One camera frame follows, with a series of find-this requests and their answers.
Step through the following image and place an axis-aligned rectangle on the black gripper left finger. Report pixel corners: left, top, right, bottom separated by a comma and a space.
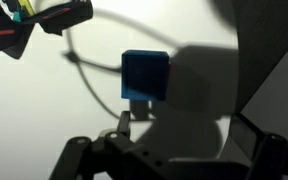
48, 110, 172, 180

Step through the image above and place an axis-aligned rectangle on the triangle patterned soft cube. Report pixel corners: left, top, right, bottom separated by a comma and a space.
0, 0, 94, 60

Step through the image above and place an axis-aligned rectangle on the blue block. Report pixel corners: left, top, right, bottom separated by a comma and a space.
121, 49, 170, 102

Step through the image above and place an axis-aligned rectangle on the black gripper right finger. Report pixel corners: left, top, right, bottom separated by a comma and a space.
228, 112, 288, 180

